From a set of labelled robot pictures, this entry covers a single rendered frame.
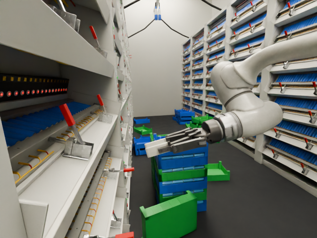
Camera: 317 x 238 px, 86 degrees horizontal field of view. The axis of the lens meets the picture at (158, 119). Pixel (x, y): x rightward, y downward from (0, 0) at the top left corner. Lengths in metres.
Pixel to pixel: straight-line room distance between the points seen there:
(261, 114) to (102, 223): 0.52
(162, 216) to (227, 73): 0.71
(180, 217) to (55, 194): 0.85
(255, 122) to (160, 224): 0.66
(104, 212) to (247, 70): 0.58
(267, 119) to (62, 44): 0.54
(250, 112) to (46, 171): 0.52
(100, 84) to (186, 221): 0.82
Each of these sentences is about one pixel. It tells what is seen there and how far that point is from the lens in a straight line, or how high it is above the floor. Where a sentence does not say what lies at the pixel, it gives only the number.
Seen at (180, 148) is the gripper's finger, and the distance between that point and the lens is 0.50.
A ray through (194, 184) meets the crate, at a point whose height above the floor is 0.20.
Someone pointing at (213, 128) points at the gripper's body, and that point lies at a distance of 0.54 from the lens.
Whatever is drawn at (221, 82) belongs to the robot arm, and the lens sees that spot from 0.64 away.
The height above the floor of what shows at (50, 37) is 0.85.
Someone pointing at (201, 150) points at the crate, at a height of 0.41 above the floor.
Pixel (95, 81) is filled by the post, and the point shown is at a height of 0.82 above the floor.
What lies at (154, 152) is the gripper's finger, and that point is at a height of 0.60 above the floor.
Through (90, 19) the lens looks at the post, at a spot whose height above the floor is 1.04.
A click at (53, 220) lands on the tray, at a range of 0.20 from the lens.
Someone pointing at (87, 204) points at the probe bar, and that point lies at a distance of 0.48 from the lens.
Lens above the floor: 0.80
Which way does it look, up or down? 12 degrees down
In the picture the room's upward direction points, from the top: 2 degrees counter-clockwise
